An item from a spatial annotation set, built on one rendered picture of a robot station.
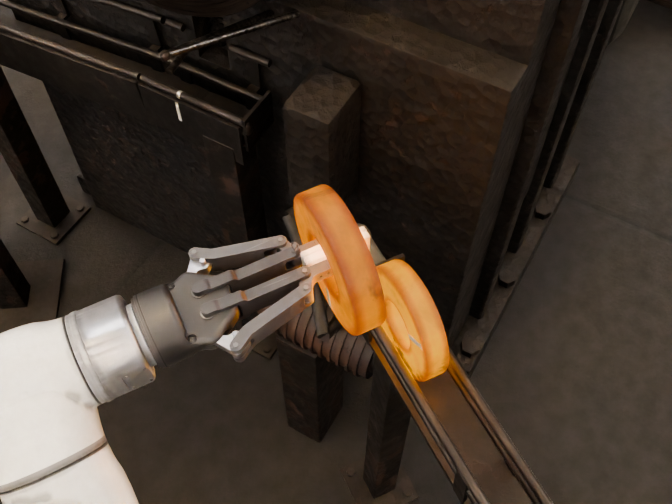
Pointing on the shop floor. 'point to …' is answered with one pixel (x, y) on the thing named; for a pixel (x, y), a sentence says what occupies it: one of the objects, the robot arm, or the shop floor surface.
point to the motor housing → (317, 371)
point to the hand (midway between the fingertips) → (336, 252)
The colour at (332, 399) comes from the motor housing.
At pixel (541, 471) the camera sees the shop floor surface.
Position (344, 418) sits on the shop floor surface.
